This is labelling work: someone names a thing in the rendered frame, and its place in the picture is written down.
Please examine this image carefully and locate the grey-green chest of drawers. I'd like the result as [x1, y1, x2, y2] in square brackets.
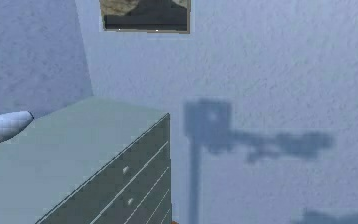
[0, 96, 173, 224]

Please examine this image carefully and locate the white oval object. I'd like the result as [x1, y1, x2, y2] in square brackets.
[0, 110, 35, 146]

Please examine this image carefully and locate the framed dark wall picture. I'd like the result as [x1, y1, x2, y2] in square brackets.
[98, 0, 192, 35]

